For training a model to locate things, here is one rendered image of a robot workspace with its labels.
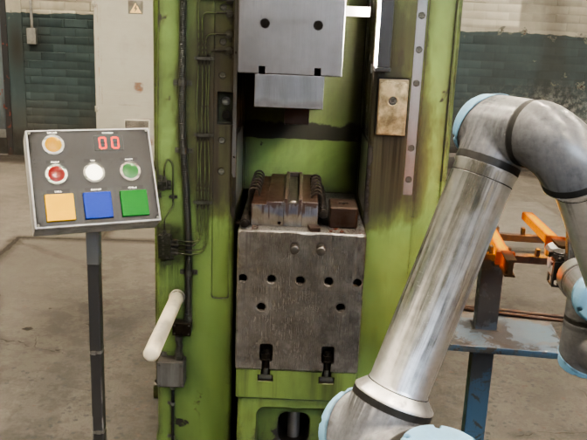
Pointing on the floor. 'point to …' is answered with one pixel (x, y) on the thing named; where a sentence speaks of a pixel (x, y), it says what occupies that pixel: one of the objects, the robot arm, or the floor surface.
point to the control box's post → (96, 332)
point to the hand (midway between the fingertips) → (556, 243)
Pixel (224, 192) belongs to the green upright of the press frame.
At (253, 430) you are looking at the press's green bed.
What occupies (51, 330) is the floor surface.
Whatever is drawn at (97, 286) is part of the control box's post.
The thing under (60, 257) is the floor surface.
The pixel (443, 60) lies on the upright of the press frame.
